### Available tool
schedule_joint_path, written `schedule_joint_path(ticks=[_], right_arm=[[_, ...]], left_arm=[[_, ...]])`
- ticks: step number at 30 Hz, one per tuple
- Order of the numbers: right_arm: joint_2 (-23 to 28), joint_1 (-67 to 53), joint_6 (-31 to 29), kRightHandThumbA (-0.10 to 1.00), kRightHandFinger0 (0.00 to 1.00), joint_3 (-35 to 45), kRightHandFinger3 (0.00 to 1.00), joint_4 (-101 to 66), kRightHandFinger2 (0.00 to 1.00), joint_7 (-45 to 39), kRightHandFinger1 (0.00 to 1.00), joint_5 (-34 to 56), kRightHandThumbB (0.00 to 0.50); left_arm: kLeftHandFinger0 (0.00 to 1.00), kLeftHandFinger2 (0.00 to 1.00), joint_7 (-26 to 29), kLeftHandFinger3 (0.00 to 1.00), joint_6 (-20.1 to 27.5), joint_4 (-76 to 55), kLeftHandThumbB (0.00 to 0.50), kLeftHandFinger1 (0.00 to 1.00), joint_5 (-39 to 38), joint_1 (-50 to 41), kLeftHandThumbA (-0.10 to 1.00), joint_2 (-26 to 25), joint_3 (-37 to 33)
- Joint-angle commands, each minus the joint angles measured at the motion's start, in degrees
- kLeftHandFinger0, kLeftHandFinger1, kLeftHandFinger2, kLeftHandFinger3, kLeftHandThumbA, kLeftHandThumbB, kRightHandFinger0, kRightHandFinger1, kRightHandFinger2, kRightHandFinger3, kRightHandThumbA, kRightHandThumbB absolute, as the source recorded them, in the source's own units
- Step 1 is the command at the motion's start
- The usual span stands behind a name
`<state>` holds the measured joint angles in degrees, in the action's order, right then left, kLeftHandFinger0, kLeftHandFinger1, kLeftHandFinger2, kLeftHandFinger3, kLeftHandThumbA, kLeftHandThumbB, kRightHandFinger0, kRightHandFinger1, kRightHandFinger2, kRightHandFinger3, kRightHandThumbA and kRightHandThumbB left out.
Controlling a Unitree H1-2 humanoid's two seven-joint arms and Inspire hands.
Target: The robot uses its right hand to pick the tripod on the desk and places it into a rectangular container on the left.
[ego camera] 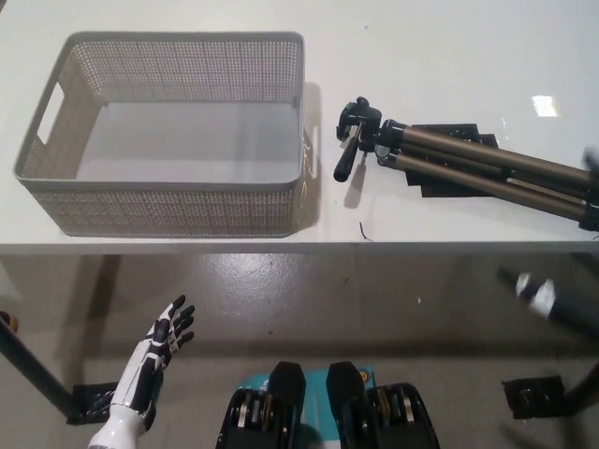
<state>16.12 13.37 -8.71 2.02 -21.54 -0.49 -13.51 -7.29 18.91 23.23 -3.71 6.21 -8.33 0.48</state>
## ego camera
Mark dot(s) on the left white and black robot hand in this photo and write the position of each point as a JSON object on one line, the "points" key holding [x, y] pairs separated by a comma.
{"points": [[150, 360]]}

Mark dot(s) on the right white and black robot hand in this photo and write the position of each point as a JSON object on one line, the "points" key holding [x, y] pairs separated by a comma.
{"points": [[536, 292]]}

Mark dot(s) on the bronze and black camera tripod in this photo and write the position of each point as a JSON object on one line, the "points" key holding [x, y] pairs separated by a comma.
{"points": [[449, 154]]}

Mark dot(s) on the black tape patch on desk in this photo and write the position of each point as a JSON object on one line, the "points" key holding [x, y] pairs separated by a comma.
{"points": [[435, 184]]}

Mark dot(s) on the black metal table leg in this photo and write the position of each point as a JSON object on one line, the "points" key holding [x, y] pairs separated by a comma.
{"points": [[33, 360], [582, 388]]}

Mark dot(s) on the small orange and black object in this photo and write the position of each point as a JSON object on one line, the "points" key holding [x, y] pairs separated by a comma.
{"points": [[10, 322]]}

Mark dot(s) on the grey perforated plastic basket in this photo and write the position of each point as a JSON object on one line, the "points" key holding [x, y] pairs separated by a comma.
{"points": [[187, 206]]}

